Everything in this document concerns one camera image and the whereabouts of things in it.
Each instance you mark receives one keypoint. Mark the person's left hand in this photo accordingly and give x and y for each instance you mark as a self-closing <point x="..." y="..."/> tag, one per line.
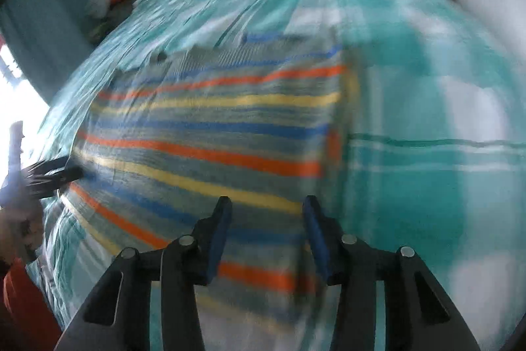
<point x="18" y="229"/>

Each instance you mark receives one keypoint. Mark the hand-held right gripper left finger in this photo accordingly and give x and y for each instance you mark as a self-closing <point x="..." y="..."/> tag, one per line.
<point x="217" y="246"/>

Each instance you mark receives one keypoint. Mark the pile of clothes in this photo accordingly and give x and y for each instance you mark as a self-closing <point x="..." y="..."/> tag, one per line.
<point x="111" y="3"/>

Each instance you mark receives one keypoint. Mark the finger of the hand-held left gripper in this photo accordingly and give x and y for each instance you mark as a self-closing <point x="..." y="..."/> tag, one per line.
<point x="57" y="175"/>

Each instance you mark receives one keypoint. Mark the bright window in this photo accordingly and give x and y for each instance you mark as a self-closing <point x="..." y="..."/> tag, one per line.
<point x="16" y="88"/>

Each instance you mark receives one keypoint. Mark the teal checked bed blanket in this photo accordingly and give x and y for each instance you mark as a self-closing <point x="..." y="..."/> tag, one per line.
<point x="411" y="108"/>

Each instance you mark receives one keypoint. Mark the teal curtain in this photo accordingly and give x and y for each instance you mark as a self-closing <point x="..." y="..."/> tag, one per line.
<point x="49" y="26"/>

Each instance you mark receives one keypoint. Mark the striped knitted sweater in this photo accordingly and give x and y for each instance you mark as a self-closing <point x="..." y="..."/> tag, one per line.
<point x="205" y="129"/>

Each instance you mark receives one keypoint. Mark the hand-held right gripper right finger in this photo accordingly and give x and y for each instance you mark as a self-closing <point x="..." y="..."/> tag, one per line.
<point x="317" y="242"/>

